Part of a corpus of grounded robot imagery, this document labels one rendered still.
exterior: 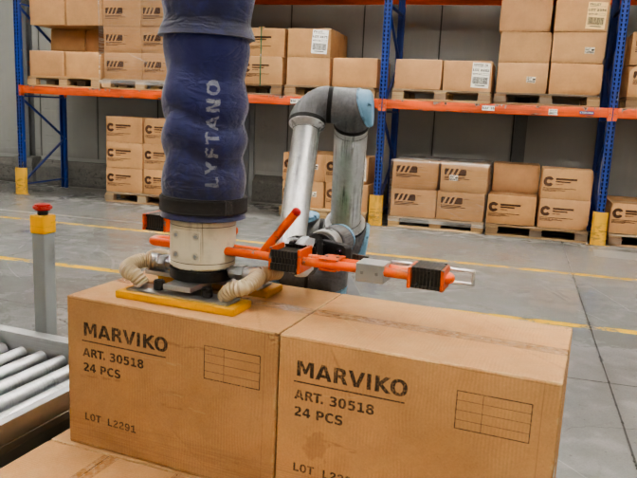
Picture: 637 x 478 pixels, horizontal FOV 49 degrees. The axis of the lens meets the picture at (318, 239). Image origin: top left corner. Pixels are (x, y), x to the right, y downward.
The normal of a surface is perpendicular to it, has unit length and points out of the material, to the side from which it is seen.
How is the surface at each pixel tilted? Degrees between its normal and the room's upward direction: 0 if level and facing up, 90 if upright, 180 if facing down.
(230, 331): 90
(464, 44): 90
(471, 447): 90
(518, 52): 91
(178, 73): 76
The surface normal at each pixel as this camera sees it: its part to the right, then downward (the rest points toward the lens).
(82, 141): -0.28, 0.16
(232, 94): 0.77, -0.04
